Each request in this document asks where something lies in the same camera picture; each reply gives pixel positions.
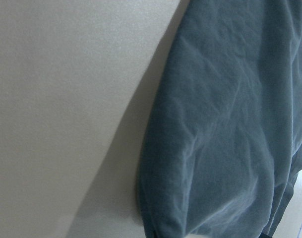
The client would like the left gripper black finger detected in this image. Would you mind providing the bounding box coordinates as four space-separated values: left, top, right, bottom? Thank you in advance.
261 233 272 238

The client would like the black t-shirt with logo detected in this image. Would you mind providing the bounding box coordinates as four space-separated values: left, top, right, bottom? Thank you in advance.
138 0 302 238

